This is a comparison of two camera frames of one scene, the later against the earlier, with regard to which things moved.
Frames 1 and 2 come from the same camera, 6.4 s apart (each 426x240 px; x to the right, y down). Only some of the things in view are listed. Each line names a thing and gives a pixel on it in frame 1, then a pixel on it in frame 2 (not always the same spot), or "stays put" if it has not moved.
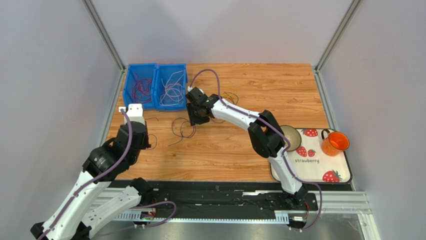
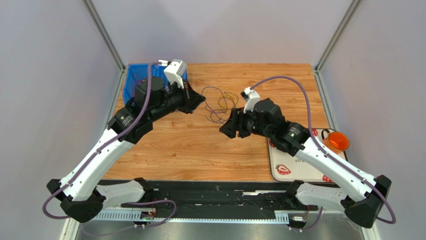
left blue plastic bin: [139, 86] stays put
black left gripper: [146, 143] -> [191, 99]
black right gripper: [198, 113] -> [240, 121]
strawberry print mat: [309, 161] stays put
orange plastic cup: [335, 143] stays put
